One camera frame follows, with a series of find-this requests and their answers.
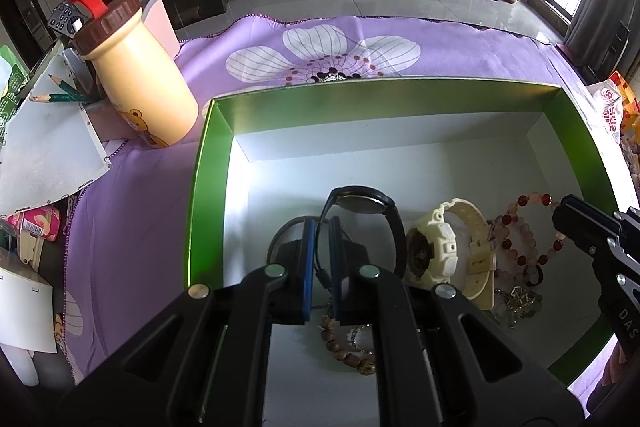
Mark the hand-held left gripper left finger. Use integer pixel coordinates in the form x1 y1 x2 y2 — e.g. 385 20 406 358
55 219 317 427

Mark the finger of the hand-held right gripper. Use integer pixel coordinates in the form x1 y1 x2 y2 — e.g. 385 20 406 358
552 207 640 280
561 194 640 241

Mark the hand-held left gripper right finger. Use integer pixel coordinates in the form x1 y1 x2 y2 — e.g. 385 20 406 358
327 216 586 427

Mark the red bead bracelet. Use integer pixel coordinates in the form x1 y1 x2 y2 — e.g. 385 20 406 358
495 193 568 268

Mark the black wristwatch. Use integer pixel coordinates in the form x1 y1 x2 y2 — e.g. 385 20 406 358
267 186 408 308

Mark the pink bead bracelet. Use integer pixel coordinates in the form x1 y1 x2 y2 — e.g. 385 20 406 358
487 217 541 288

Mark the cream wristwatch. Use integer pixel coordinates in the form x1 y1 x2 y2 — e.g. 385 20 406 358
402 198 498 310

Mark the green cardboard box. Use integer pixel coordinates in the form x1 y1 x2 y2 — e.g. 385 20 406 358
185 77 621 388

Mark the white plastic bag red print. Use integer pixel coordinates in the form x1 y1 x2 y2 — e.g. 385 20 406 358
587 79 626 148

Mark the orange yellow snack bag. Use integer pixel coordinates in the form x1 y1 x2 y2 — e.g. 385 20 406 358
607 71 640 118

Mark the purple floral tablecloth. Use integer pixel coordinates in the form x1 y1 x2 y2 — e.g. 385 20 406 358
62 14 640 400

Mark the yellow bottle with brown lid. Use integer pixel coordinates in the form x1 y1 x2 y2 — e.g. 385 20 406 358
66 0 200 149

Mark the pink snack packet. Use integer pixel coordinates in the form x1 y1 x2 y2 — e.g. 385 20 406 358
7 206 62 242

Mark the small white paper sheet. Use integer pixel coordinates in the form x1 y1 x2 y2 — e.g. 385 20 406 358
0 264 58 354

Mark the large white paper sheet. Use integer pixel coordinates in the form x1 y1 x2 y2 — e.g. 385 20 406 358
0 52 110 215

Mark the green pencil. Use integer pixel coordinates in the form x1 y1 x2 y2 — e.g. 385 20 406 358
48 74 96 95
30 93 101 104

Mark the black remote control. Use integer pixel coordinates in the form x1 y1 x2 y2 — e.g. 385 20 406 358
46 2 86 38

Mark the green book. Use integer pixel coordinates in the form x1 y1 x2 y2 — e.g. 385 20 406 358
0 46 31 128

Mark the wooden bead bracelet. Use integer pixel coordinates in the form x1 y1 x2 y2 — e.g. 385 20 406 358
320 314 378 378

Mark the green pendant necklace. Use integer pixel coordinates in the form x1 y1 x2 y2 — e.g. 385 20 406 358
492 284 543 330

